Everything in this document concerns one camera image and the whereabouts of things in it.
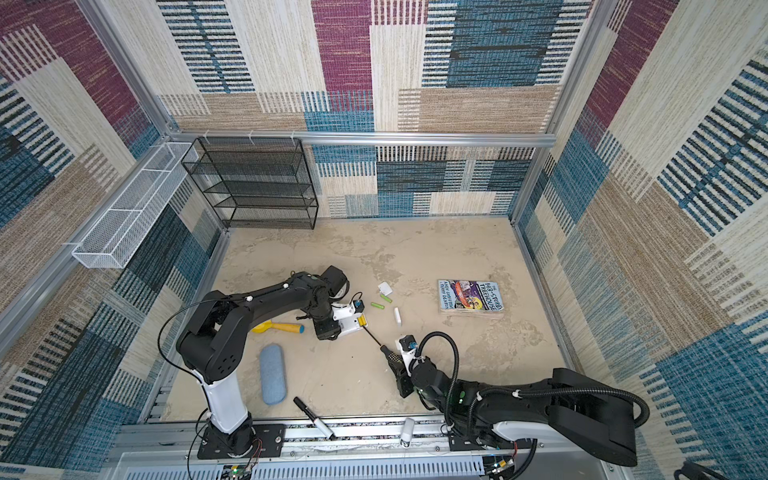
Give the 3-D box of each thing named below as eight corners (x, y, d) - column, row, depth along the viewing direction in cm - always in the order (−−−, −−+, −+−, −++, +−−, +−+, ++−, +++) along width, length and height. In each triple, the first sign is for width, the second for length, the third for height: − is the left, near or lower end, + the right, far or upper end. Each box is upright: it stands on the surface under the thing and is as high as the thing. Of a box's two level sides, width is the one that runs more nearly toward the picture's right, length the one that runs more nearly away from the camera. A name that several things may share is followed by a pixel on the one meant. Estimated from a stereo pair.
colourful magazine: (439, 310, 97) (441, 305, 95) (436, 284, 103) (437, 279, 101) (501, 310, 97) (504, 305, 95) (494, 284, 103) (497, 279, 101)
